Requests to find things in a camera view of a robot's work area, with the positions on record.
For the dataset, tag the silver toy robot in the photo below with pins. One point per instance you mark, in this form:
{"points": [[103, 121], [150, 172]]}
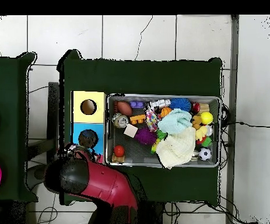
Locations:
{"points": [[160, 103]]}

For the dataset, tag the cream muslin cloth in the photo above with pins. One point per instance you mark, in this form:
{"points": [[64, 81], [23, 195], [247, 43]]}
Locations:
{"points": [[176, 149]]}

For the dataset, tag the wooden box with three holes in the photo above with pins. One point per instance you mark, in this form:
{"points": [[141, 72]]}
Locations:
{"points": [[78, 112]]}

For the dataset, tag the small toy soccer ball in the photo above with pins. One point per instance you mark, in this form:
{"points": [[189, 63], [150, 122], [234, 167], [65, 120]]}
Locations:
{"points": [[205, 154]]}

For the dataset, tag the grey metal post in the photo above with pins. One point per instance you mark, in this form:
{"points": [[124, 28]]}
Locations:
{"points": [[232, 93]]}

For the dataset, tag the light blue muslin cloth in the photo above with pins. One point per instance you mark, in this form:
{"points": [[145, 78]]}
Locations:
{"points": [[175, 121]]}

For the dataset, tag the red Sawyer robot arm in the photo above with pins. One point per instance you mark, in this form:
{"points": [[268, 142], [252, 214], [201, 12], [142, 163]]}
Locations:
{"points": [[102, 184]]}

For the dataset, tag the brown toy football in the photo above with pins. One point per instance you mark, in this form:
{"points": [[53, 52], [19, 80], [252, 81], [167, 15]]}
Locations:
{"points": [[124, 108]]}

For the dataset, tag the silver mesh bin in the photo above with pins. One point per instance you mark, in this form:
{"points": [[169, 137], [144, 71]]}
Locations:
{"points": [[215, 105]]}

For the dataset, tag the purple spiky ball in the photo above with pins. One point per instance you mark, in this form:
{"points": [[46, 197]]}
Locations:
{"points": [[145, 136]]}

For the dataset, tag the crushed drink can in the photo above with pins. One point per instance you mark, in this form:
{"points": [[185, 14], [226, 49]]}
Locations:
{"points": [[120, 120]]}

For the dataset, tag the orange plastic building block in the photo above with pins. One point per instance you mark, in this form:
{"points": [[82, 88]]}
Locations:
{"points": [[137, 119]]}

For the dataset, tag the plain wooden cube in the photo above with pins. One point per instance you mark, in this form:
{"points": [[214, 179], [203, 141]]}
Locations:
{"points": [[130, 130]]}

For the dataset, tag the plain red ball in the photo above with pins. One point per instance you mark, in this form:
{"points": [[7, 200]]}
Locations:
{"points": [[119, 151]]}

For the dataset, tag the dark green table cloth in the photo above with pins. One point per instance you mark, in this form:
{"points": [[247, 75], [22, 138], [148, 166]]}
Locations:
{"points": [[148, 77], [8, 93]]}

